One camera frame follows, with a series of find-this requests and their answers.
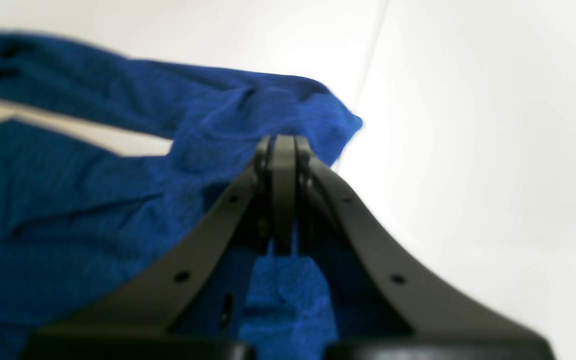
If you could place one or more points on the dark blue t-shirt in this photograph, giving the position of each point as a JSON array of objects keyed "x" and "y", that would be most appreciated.
[{"x": 76, "y": 220}]

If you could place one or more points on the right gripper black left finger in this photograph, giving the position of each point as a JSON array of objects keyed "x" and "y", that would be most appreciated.
[{"x": 188, "y": 305}]

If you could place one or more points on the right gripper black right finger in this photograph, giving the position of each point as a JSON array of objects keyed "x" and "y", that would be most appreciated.
[{"x": 386, "y": 304}]

